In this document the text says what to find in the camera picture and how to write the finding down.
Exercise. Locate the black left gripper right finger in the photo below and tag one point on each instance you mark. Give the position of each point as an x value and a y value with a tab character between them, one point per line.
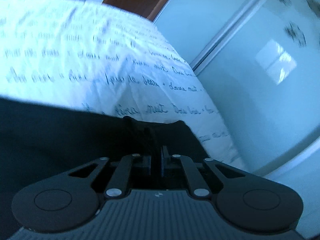
204	179

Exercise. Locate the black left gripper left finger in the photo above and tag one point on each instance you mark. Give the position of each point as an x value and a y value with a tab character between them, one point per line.
110	178

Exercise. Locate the black pants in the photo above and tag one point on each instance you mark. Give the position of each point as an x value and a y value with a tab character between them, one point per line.
38	142

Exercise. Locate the white script-print bedspread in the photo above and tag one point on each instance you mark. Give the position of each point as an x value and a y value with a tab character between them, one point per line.
92	57

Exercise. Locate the white sliding wardrobe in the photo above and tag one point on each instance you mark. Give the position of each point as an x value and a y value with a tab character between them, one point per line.
259	62

